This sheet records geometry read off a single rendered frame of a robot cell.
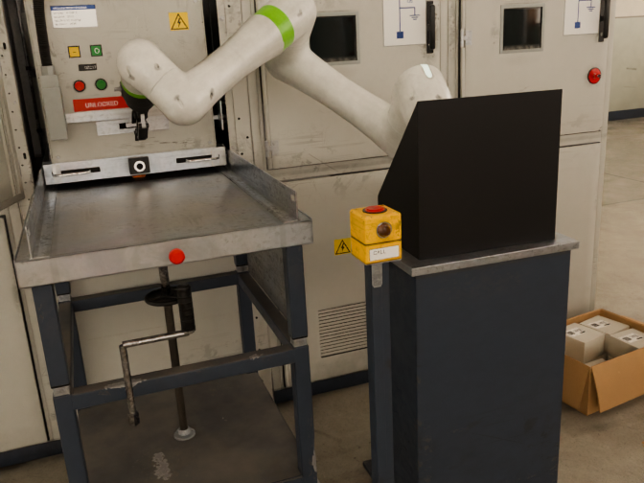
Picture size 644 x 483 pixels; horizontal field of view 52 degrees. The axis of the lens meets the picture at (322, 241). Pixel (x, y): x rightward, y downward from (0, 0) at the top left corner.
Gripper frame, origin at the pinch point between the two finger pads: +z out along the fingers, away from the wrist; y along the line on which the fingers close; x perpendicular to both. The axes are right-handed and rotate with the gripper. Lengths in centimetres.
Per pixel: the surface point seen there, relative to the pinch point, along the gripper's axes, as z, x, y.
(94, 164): 19.5, -13.0, 2.3
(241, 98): 8.6, 32.5, -9.7
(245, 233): -39, 15, 44
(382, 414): -37, 37, 89
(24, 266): -38, -30, 44
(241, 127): 13.1, 31.6, -1.9
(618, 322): 30, 162, 83
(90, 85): 9.2, -10.7, -18.0
